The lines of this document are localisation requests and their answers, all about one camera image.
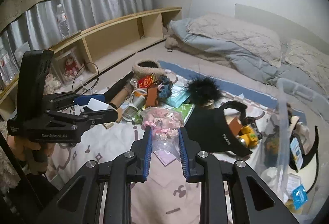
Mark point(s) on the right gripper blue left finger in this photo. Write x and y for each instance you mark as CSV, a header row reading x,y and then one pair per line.
x,y
130,167

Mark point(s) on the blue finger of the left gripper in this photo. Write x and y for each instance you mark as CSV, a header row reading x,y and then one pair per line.
x,y
83,100
99,116

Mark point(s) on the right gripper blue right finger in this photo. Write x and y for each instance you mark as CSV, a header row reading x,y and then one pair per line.
x,y
201,167

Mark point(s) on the clear bag of pink items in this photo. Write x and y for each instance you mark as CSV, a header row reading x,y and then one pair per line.
x,y
165,126

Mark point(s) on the blue foil sachet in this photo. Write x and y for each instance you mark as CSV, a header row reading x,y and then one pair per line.
x,y
299,197

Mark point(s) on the clear square plastic case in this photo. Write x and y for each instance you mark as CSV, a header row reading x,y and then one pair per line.
x,y
293,182

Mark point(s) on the beige fleece sleeve forearm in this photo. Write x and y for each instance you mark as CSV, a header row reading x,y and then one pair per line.
x,y
9,176

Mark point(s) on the person's left hand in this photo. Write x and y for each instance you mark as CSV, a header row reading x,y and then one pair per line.
x,y
28,146

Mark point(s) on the black sun visor cap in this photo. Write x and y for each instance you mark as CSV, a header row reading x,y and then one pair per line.
x,y
211,131

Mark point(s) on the pink notebook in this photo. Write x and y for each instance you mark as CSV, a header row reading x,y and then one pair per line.
x,y
165,157

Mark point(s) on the cardboard tube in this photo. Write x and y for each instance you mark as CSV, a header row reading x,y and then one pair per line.
x,y
123,94

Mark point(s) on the green white dotted pack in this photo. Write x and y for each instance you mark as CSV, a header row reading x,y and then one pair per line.
x,y
185,110

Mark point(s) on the wooden bedside shelf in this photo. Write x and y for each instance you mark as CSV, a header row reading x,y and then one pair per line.
x,y
103,46

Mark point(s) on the teal tissue pack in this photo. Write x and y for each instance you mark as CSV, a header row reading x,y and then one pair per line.
x,y
178,97

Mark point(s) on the brown leather pouch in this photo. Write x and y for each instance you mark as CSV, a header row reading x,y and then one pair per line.
x,y
152,96

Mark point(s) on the black feather pom pom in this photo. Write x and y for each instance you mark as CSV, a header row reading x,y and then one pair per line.
x,y
202,90

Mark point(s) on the blue scrunchie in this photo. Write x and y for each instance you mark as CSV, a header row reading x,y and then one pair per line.
x,y
164,87

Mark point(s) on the red snack box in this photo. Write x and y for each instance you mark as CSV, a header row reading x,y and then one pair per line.
x,y
147,81

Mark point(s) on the beige fuzzy slipper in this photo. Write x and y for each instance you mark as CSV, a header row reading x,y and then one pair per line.
x,y
146,67

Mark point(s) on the plastic water bottle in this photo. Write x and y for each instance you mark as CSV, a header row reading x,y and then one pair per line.
x,y
62,21

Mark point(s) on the grey curtain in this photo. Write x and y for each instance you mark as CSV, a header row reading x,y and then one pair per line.
x,y
38,26

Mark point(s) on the clear plastic storage bin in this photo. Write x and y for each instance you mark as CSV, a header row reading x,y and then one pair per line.
x,y
273,161

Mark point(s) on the blue white sachet pack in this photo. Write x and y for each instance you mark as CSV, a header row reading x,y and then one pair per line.
x,y
296,154

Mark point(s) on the leopard fur headband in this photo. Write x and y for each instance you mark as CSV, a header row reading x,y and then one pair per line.
x,y
290,113

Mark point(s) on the grey blue duvet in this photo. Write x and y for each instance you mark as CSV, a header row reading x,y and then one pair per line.
x,y
232,55

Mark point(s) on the white black sun visor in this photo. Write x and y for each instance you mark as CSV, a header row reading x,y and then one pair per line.
x,y
309,170

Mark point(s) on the left beige quilted pillow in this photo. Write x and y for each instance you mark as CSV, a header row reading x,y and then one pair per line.
x,y
260,41

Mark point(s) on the beige quilted pillow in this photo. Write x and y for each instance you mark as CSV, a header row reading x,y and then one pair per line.
x,y
260,41
310,60

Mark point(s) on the right beige quilted pillow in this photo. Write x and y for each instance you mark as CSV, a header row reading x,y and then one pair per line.
x,y
310,60

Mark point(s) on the white bed headboard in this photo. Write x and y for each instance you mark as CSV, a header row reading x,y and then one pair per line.
x,y
285,28

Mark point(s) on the yellow toy camera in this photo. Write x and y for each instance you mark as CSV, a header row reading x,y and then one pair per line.
x,y
248,137

